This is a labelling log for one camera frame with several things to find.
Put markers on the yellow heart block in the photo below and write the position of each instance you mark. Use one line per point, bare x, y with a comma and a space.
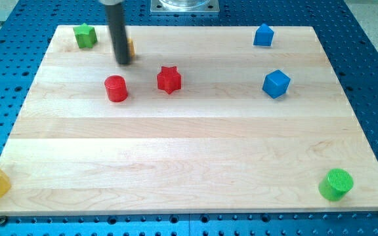
131, 47

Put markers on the wooden board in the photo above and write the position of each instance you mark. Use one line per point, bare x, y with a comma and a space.
219, 144

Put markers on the red star block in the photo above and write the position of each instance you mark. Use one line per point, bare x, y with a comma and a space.
169, 79

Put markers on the red cylinder block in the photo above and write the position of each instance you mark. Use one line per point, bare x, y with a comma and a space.
116, 89

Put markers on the blue cube block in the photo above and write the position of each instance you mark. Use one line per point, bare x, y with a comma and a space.
276, 83

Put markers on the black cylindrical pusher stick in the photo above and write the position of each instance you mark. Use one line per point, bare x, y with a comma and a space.
116, 21

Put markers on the green star block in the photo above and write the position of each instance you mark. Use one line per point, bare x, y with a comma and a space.
85, 36

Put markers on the green cylinder block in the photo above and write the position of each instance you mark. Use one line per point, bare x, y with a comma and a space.
336, 184

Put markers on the blue perforated table plate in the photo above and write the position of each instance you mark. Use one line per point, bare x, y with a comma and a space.
28, 30

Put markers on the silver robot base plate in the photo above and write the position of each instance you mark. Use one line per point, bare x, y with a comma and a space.
184, 6

